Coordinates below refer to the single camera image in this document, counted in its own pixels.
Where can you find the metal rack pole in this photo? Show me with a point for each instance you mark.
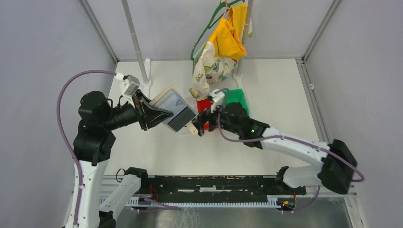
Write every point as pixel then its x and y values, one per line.
pixel 245 32
pixel 133 34

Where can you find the right metal rack pole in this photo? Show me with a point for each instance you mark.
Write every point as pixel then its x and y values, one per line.
pixel 245 32

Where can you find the left white rack foot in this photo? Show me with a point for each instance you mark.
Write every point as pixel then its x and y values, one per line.
pixel 146 75

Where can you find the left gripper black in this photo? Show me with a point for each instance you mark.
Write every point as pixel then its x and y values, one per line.
pixel 152 115

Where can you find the red plastic bin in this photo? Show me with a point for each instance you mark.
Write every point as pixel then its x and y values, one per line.
pixel 204 108

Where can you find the yellow patterned garment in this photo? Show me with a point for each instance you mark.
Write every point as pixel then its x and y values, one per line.
pixel 219 55

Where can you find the white slotted cable duct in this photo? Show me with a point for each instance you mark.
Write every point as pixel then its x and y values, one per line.
pixel 269 203

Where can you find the green clothes hanger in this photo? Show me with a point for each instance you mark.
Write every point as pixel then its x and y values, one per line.
pixel 219 11

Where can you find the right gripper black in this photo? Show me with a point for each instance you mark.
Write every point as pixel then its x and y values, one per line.
pixel 204 117

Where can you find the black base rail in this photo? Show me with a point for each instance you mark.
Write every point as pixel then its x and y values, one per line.
pixel 215 189

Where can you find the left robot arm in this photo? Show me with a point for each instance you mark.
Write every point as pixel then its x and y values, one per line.
pixel 91 151

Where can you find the beige card holder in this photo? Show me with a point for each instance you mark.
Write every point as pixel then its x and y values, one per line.
pixel 171 100

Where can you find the green plastic bin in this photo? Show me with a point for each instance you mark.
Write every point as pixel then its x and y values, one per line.
pixel 237 96

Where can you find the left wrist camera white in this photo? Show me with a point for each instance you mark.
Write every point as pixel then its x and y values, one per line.
pixel 128 86

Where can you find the left metal rack pole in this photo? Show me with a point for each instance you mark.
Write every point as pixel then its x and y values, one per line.
pixel 133 34

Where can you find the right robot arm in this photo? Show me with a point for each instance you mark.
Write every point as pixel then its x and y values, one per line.
pixel 330 164

